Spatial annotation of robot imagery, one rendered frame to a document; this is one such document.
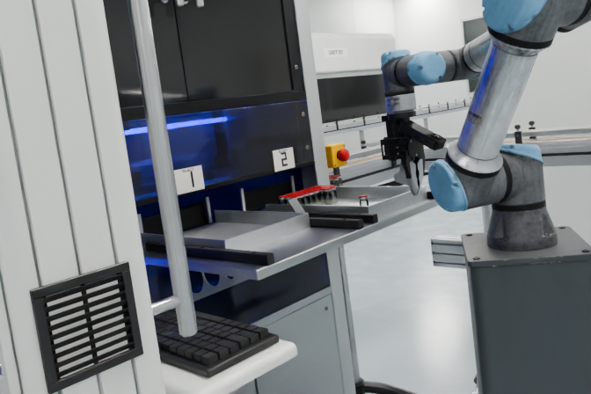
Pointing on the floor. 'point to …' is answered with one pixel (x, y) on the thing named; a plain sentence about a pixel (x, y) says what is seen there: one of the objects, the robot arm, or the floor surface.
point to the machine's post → (311, 177)
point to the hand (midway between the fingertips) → (417, 190)
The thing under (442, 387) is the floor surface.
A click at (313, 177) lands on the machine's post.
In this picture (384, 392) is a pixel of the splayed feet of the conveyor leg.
